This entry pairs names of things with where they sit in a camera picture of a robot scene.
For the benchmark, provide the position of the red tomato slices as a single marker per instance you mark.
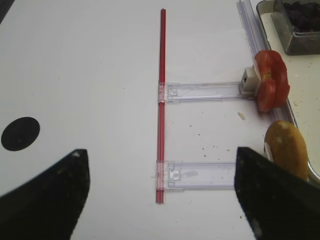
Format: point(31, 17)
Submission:
point(274, 87)

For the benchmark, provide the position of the white block behind bun slice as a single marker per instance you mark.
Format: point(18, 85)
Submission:
point(267, 152)

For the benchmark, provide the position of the clear plastic vegetable box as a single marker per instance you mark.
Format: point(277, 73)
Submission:
point(294, 43)

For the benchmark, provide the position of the clear rail near bun slice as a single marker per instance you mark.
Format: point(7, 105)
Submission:
point(193, 176)

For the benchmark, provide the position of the silver metal tray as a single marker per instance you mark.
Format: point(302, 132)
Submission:
point(303, 72)

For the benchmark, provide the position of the standing bun bottom slice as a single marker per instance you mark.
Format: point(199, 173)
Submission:
point(288, 148)

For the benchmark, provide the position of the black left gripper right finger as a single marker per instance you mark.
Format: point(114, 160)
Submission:
point(276, 204)

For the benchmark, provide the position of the left long clear rail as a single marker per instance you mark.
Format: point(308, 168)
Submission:
point(254, 36)

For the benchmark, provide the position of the left red plastic strip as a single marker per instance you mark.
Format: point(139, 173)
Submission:
point(161, 100)

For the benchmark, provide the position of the white block behind tomato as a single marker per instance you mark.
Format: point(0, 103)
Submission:
point(250, 82)

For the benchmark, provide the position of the clear rail near tomato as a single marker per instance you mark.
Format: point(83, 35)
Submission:
point(194, 92)

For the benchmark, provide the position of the purple cabbage shreds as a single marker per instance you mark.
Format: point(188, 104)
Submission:
point(305, 17)

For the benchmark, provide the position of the black round table hole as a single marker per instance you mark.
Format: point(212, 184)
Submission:
point(20, 133)

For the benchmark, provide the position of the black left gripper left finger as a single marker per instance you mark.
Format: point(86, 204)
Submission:
point(48, 206)

